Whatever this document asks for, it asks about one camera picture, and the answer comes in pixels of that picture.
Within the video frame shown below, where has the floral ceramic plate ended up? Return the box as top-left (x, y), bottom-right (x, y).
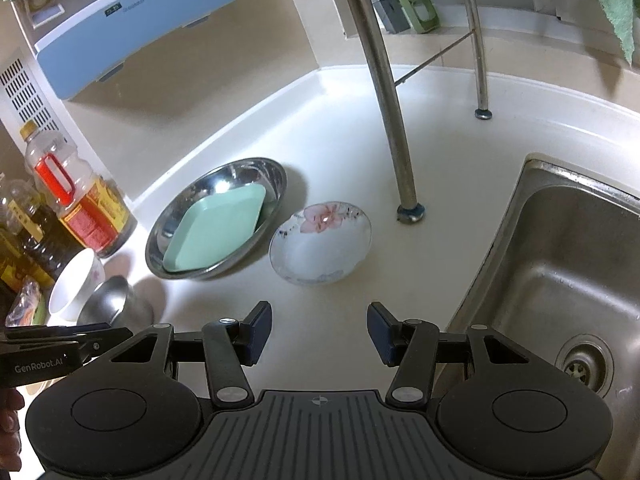
top-left (269, 201), bottom-right (373, 287)

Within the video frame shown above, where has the yellow oil bottle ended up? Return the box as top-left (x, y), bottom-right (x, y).
top-left (0, 230), bottom-right (51, 297)

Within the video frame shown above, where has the steel rack frame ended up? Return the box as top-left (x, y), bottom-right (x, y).
top-left (332, 0), bottom-right (493, 223)

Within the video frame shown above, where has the green square plate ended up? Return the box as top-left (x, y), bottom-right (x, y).
top-left (162, 183), bottom-right (267, 274)

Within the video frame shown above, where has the small steel bowl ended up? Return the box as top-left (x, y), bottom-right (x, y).
top-left (76, 275), bottom-right (153, 332)

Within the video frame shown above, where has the stainless steel sink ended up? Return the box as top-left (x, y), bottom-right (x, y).
top-left (444, 155), bottom-right (640, 413)

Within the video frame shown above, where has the white vented appliance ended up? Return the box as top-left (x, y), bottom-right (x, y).
top-left (0, 47), bottom-right (103, 188)

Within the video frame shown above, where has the red-handled clear plastic bottle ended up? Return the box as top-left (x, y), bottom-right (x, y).
top-left (20, 120), bottom-right (138, 259)

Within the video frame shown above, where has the white ceramic bowl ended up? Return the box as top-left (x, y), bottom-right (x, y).
top-left (47, 248), bottom-right (107, 322)

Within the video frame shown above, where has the sink drain strainer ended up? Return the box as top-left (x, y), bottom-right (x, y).
top-left (555, 334), bottom-right (615, 406)

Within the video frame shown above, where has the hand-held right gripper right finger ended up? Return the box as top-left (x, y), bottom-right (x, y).
top-left (366, 301), bottom-right (531, 407)

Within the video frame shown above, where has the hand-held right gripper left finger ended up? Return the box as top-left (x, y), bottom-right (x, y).
top-left (107, 301), bottom-right (273, 409)

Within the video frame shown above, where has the dark oil bottle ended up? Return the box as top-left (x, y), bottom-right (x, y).
top-left (0, 175), bottom-right (77, 282)

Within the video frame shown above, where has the blue and white appliance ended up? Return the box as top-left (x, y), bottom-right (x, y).
top-left (0, 0), bottom-right (239, 102)

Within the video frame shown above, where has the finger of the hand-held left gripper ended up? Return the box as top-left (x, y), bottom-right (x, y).
top-left (70, 328), bottom-right (135, 366)
top-left (6, 323), bottom-right (112, 340)

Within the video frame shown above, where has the green towel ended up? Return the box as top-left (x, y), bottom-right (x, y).
top-left (582, 0), bottom-right (637, 66)

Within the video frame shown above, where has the person's left hand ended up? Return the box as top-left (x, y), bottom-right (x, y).
top-left (0, 389), bottom-right (25, 443)

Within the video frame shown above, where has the large steel basin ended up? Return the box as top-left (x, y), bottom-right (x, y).
top-left (145, 157), bottom-right (289, 281)

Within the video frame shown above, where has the colourful snack packet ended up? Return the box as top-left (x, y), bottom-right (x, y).
top-left (6, 280), bottom-right (49, 328)

